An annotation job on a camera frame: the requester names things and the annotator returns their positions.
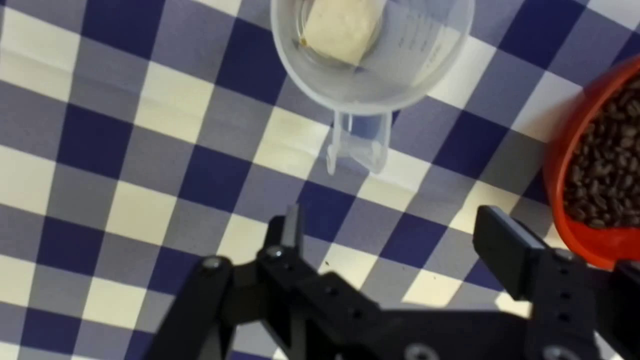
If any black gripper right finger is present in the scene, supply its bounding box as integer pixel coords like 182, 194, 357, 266
472, 203, 555, 304

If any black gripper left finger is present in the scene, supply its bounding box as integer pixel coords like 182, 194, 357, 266
264, 202, 306, 253

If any clear plastic measuring cup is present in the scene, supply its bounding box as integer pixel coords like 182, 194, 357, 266
267, 0, 476, 176

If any red plastic bowl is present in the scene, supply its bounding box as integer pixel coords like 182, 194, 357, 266
542, 55, 640, 271

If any large coffee bean heap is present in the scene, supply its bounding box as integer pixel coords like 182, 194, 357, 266
564, 78, 640, 229

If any blue white checked tablecloth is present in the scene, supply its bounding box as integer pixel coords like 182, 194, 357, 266
0, 0, 640, 360

